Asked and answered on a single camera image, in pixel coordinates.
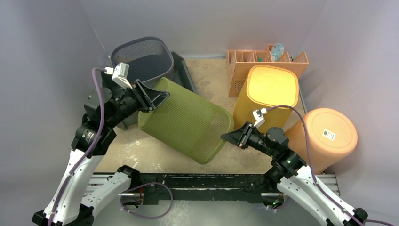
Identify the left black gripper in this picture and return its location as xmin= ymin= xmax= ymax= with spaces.
xmin=107 ymin=80 xmax=171 ymax=128

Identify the dark grey plastic bin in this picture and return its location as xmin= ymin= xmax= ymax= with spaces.
xmin=117 ymin=51 xmax=198 ymax=130

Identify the grey mesh basket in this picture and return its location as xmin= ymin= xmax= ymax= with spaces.
xmin=111 ymin=36 xmax=174 ymax=88

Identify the olive green mesh basket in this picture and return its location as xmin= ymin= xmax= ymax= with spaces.
xmin=137 ymin=78 xmax=233 ymax=164

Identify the yellow mesh basket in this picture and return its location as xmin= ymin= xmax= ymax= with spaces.
xmin=232 ymin=65 xmax=299 ymax=133

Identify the large orange plastic bucket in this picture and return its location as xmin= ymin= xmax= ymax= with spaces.
xmin=303 ymin=108 xmax=358 ymax=174

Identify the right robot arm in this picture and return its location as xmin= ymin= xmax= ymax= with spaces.
xmin=220 ymin=122 xmax=368 ymax=226

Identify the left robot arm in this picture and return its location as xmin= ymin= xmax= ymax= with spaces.
xmin=32 ymin=80 xmax=170 ymax=226

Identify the pink perforated organizer crate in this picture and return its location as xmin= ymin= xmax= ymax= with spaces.
xmin=226 ymin=44 xmax=309 ymax=97

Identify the light blue packet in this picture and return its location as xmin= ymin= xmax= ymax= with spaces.
xmin=271 ymin=43 xmax=284 ymax=62

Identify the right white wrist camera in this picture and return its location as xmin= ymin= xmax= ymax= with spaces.
xmin=252 ymin=108 xmax=267 ymax=128

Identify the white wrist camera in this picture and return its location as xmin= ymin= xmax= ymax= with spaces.
xmin=252 ymin=108 xmax=267 ymax=128
xmin=104 ymin=63 xmax=132 ymax=89

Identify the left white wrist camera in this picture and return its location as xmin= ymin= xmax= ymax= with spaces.
xmin=104 ymin=63 xmax=132 ymax=89

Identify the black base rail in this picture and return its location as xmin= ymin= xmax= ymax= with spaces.
xmin=130 ymin=173 xmax=284 ymax=206

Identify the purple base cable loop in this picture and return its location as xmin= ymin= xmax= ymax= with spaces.
xmin=120 ymin=182 xmax=174 ymax=219

